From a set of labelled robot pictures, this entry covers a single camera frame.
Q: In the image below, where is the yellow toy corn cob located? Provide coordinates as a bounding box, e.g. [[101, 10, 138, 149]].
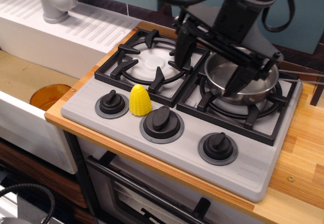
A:
[[129, 84, 152, 116]]

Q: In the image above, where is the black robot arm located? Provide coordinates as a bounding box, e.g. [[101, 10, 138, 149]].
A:
[[175, 0, 295, 97]]

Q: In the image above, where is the stainless steel pan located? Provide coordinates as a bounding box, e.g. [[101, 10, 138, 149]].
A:
[[204, 47, 324, 106]]

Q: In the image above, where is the black middle stove knob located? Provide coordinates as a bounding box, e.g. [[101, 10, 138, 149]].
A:
[[140, 106, 184, 144]]

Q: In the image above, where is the black right burner grate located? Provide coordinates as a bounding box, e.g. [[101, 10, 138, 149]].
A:
[[177, 68, 302, 146]]

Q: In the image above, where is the black stove knob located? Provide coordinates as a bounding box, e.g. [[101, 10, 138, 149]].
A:
[[198, 132, 238, 166], [95, 89, 129, 119], [140, 106, 184, 144]]

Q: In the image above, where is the grey toy faucet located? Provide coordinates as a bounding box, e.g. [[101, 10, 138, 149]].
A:
[[40, 0, 77, 24]]

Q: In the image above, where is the black left burner grate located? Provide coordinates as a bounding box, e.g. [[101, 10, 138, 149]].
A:
[[95, 29, 210, 107]]

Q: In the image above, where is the black braided cable lower left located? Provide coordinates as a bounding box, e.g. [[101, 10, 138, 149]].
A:
[[0, 183, 56, 223]]

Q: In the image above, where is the grey toy stove top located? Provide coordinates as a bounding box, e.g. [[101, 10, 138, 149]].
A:
[[60, 28, 304, 203]]

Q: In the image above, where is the black right stove knob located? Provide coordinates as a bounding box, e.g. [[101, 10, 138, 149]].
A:
[[198, 132, 238, 166]]

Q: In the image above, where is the black left stove knob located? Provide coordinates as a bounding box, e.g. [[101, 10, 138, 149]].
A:
[[95, 89, 129, 119]]

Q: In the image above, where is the toy oven door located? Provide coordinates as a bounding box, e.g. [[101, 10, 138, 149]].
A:
[[86, 150, 216, 224]]

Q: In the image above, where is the white toy sink unit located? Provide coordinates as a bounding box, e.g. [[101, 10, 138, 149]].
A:
[[1, 0, 139, 174]]

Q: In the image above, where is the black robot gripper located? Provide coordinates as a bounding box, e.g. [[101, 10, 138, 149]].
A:
[[175, 0, 283, 97]]

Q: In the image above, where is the black burner grate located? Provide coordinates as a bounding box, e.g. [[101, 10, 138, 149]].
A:
[[95, 29, 210, 107], [177, 68, 302, 146]]

